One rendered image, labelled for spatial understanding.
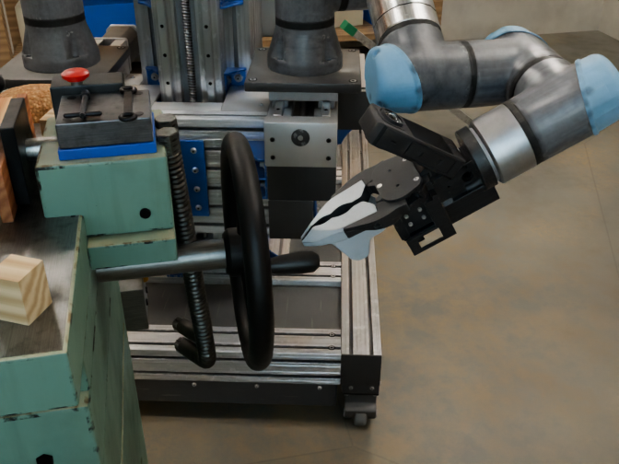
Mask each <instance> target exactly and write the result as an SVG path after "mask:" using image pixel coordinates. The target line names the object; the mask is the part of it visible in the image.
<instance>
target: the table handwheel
mask: <svg viewBox="0 0 619 464"><path fill-rule="evenodd" d="M220 172H221V191H222V205H223V217H224V228H225V231H224V232H223V234H222V238H221V239H212V240H203V241H194V242H192V243H186V244H179V243H178V244H177V249H178V259H177V260H176V261H164V262H156V263H148V264H140V265H132V266H123V267H115V268H107V269H98V270H96V276H97V280H98V282H99V283H104V282H112V281H121V280H128V279H136V278H145V277H152V276H160V275H169V274H176V273H192V272H200V271H208V270H216V269H225V268H226V273H227V274H228V275H229V278H230V285H231V293H232V299H233V305H234V311H235V317H236V322H237V328H238V334H239V342H240V346H241V351H242V353H243V357H244V360H245V362H246V364H247V366H248V367H249V368H250V369H252V370H254V371H263V370H264V369H266V368H267V367H268V366H269V365H270V363H271V361H272V358H273V352H274V293H273V280H272V269H271V260H270V250H269V242H268V235H267V227H266V221H265V214H264V208H263V197H262V192H261V186H260V182H259V177H258V172H257V168H256V164H255V160H254V157H253V153H252V151H251V146H250V144H249V141H248V140H247V138H246V137H245V136H244V135H243V134H242V133H239V132H230V133H227V134H226V135H225V137H224V138H223V140H222V144H221V151H220Z"/></svg>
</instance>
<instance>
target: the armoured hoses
mask: <svg viewBox="0 0 619 464"><path fill-rule="evenodd" d="M154 120H155V127H156V128H158V130H157V131H155V133H156V138H157V141H158V143H159V144H160V145H164V146H165V147H166V148H167V157H168V165H169V181H170V189H171V198H172V206H173V214H174V223H175V231H176V239H177V244H178V243H179V244H186V243H192V242H194V241H197V237H196V234H195V227H194V221H193V213H192V207H191V201H190V196H189V192H188V187H187V186H188V185H187V182H186V181H187V179H186V178H185V177H186V174H185V169H184V164H183V159H182V154H181V145H180V137H179V135H180V134H179V128H178V123H177V118H176V116H175V115H173V114H171V113H164V114H159V115H158V116H157V117H156V118H155V119H154ZM182 275H183V280H184V284H185V290H186V295H187V300H188V304H189V309H190V314H191V319H192V321H189V320H188V319H186V318H184V317H177V318H176V319H174V320H173V322H172V327H173V329H174V330H175V331H176V332H178V333H180V334H182V335H183V336H185V337H186V338H188V339H186V338H184V337H180V338H179V339H177V340H176V342H175V343H174V346H175V349H176V352H178V353H179V354H182V355H183V356H185V357H186V358H188V359H189V360H190V361H192V362H193V363H195V364H196V365H198V366H200V367H201V368H203V369H207V368H210V367H212V366H213V365H214V364H215V362H216V347H215V342H214V336H213V328H212V322H211V318H210V312H209V306H208V302H207V296H206V291H205V285H204V276H203V271H200V272H192V273H183V274H182ZM192 341H193V342H192Z"/></svg>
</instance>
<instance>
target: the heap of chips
mask: <svg viewBox="0 0 619 464"><path fill-rule="evenodd" d="M50 86H51V84H28V85H24V86H20V87H12V88H10V89H8V90H6V91H4V92H2V93H0V98H9V97H12V99H13V98H16V97H17V94H25V93H27V94H28V99H29V107H30V111H31V116H32V120H33V123H40V118H42V117H43V116H44V115H45V114H46V113H47V112H48V111H49V110H51V109H52V108H53V103H52V98H51V93H50Z"/></svg>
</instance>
